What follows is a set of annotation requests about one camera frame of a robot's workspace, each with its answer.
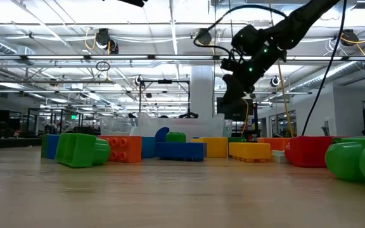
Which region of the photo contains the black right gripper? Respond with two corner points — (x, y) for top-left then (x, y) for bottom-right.
(222, 44), (287, 102)

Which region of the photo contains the yellow toy block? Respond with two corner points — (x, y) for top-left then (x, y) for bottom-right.
(191, 136), (229, 158)
(228, 142), (272, 163)

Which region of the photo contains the orange toy block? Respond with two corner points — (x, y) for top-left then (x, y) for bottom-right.
(98, 135), (143, 163)
(257, 137), (290, 152)

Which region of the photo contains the mint toy block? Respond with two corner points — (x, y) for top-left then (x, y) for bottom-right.
(271, 149), (290, 164)

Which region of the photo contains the dark blue block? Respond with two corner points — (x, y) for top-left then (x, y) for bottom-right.
(156, 141), (207, 163)

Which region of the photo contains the red toy block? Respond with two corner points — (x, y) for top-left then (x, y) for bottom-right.
(285, 136), (334, 168)

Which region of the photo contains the large blue toy block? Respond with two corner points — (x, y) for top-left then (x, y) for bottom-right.
(141, 136), (158, 159)

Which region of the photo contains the white square pillar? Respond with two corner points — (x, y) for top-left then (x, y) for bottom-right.
(190, 65), (215, 120)

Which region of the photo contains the clear plastic bin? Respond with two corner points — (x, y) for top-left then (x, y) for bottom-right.
(136, 113), (226, 142)
(223, 119), (234, 137)
(99, 116), (141, 137)

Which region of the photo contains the long ceiling light bar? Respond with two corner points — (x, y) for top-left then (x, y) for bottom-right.
(0, 54), (365, 61)

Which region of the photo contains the small blue toy block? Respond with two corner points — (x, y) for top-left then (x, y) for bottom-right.
(47, 134), (60, 160)

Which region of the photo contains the small green toy block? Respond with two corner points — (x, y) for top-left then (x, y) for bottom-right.
(41, 134), (49, 158)

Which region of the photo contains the black low table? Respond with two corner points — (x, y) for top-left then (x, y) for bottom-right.
(0, 136), (42, 150)

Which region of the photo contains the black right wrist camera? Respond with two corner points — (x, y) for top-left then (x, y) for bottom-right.
(220, 58), (245, 72)

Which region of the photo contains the yellow cable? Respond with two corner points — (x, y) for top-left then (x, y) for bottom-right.
(277, 60), (296, 139)

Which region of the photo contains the black station frame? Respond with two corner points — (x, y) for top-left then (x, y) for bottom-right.
(139, 79), (199, 120)

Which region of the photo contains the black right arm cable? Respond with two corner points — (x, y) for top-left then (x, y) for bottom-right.
(193, 3), (288, 61)

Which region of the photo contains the thick black hanging cable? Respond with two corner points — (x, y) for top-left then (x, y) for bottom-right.
(301, 0), (348, 137)

